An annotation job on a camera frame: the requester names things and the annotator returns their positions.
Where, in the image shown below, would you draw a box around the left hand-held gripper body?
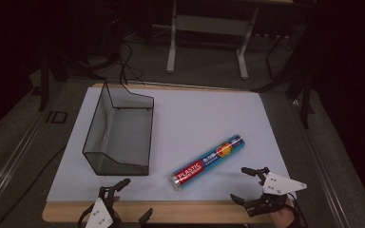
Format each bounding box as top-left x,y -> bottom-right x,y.
85,185 -> 124,228

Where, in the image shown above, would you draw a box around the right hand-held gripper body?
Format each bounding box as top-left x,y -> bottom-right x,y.
244,166 -> 308,219

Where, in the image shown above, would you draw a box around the blue red plastic wrap roll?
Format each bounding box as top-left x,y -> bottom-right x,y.
170,134 -> 246,192

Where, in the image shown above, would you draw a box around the black wire mesh basket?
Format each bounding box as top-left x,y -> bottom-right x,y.
82,81 -> 155,177

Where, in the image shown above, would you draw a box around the person's right hand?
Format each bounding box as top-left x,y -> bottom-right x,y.
270,205 -> 297,228

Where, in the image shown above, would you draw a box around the white table mat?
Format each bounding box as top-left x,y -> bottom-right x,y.
46,86 -> 297,203

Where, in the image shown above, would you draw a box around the black metal stand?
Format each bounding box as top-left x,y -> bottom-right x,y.
251,13 -> 317,129

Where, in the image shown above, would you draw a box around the grey metal floor rail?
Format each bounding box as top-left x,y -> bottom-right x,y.
291,99 -> 353,228
0,105 -> 47,212

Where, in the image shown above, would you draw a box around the black floor cable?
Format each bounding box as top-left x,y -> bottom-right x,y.
0,145 -> 67,228

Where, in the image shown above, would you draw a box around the black rectangular floor bracket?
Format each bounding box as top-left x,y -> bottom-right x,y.
45,110 -> 68,124

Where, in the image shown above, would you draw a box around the black hanging cables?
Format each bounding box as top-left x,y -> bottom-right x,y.
106,17 -> 146,93

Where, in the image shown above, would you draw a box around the white metal table frame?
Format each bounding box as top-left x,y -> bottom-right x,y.
165,0 -> 261,81

